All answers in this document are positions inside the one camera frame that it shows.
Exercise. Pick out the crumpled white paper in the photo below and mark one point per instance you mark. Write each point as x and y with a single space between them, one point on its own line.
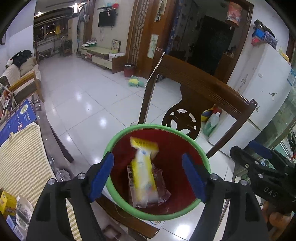
63 175

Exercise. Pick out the small cardboard box with barcode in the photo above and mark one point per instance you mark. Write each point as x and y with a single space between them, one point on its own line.
131 183

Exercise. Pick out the beige wooden-frame sofa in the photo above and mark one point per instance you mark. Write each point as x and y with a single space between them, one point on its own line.
25 67

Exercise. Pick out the low television cabinet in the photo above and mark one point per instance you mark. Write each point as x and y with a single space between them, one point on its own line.
99 55

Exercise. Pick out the red bin with green rim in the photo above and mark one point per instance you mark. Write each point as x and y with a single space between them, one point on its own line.
175 143

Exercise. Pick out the blue plastic box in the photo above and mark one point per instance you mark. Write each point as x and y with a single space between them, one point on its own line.
258 34

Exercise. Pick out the black cloth bundle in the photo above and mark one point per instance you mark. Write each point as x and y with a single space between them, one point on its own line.
263 25

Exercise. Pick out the yellow white snack packet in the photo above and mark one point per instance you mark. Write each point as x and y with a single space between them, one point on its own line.
143 166

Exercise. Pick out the blue grey packet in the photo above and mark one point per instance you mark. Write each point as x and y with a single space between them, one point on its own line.
15 226

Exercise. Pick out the glass cabinet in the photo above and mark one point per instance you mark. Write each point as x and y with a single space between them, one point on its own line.
279 125

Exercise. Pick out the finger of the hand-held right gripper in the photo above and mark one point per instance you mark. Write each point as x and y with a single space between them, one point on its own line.
261 149
245 162

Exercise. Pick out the framed bamboo picture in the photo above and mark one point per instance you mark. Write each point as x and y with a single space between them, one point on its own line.
152 45

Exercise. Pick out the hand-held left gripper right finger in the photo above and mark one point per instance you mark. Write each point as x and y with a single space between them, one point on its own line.
193 176

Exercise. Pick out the wall shelf with bowls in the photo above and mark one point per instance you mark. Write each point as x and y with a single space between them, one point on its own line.
111 6

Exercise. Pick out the colourful toy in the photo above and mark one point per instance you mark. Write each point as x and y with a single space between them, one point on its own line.
208 113

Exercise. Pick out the white box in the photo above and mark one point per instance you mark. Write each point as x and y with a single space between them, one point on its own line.
116 55

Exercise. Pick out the colourful framed picture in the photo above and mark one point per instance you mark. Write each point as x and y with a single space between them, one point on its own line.
116 45

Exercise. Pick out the yellow green plush toy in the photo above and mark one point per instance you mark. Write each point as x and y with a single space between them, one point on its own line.
135 81

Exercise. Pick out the person's right hand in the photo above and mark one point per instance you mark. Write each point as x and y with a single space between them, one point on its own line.
277 222

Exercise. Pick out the wooden lattice partition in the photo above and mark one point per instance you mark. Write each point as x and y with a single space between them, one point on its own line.
138 34

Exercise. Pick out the dark cloth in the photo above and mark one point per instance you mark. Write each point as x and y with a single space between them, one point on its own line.
22 56

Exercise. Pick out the blue printed door curtain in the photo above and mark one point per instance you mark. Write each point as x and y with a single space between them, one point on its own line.
175 25

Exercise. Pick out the clear plastic wrapper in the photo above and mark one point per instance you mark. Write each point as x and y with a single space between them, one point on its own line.
163 185

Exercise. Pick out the carved wooden chair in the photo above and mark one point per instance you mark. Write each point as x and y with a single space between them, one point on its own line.
208 85

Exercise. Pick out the large window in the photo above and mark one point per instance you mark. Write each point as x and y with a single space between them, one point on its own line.
50 30

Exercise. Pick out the yellow striped cloth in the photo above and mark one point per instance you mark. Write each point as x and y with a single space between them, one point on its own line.
23 162

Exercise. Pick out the white refrigerator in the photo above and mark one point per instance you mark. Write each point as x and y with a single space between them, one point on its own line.
261 76

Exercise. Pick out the stack of books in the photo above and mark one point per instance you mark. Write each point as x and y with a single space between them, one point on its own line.
91 41

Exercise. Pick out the magazine rack with books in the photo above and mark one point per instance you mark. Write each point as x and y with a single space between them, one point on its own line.
7 99

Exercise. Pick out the yellow cardboard box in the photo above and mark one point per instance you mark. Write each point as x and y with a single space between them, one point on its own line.
7 201

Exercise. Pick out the standing fan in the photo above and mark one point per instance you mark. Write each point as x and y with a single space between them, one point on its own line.
85 18

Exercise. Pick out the small red waste bin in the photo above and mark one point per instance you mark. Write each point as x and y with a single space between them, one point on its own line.
129 71

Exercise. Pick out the white red plush toy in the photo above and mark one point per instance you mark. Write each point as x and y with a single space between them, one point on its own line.
9 62

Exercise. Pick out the clear plastic packet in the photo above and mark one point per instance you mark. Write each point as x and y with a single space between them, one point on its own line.
24 208

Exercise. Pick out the wall-mounted television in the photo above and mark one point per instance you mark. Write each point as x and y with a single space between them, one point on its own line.
106 18

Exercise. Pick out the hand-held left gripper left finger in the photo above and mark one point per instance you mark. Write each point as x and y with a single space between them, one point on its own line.
101 176

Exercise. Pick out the green detergent bottle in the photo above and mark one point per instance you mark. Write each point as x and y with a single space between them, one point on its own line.
211 125

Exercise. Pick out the small dark chair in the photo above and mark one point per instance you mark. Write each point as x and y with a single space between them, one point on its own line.
66 46

